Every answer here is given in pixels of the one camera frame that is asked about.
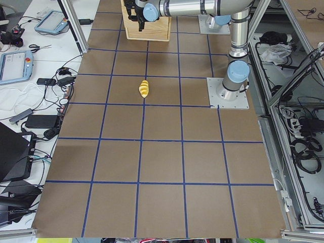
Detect white crumpled cloth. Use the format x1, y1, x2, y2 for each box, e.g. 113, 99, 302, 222
261, 44, 292, 65

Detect teach pendant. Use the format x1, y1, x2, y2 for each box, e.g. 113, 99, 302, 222
34, 10, 68, 35
1, 50, 33, 85

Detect far teach pendant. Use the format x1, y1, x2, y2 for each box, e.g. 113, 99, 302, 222
34, 10, 68, 35

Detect near teach pendant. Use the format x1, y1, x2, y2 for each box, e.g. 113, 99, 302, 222
1, 50, 33, 85

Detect wooden drawer cabinet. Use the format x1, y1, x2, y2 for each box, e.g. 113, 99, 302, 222
120, 1, 172, 42

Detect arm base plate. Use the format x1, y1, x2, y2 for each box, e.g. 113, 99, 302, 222
207, 77, 249, 110
198, 15, 231, 35

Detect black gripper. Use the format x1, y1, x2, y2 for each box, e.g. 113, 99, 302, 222
126, 0, 146, 32

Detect black laptop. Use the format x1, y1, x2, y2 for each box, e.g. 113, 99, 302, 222
1, 124, 36, 182

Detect black power brick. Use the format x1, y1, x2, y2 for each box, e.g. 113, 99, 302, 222
25, 114, 59, 129

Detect aluminium frame post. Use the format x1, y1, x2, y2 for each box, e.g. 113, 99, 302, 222
57, 0, 89, 55

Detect toy bread roll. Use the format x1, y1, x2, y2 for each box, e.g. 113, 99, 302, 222
139, 80, 149, 99

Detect black handled scissors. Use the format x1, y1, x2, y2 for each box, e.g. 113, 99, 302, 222
28, 44, 52, 53

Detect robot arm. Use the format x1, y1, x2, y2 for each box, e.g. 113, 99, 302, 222
123, 0, 253, 101

